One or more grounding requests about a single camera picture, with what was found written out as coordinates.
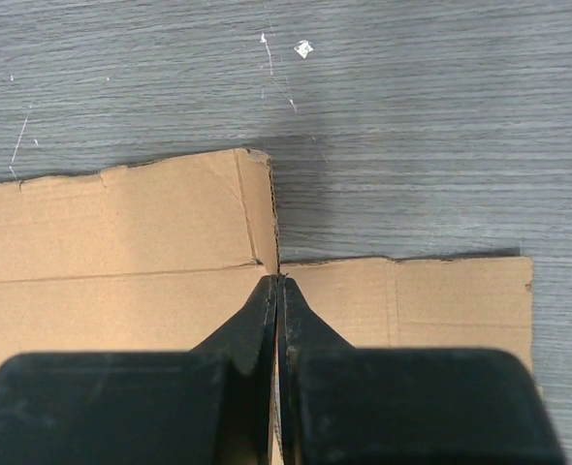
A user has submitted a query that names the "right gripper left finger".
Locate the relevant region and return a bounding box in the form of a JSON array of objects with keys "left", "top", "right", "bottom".
[{"left": 0, "top": 276, "right": 277, "bottom": 464}]

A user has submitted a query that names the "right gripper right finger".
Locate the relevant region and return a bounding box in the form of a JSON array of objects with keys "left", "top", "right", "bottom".
[{"left": 277, "top": 276, "right": 566, "bottom": 464}]

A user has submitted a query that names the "brown cardboard box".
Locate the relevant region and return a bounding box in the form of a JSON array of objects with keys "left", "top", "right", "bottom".
[{"left": 0, "top": 149, "right": 532, "bottom": 464}]

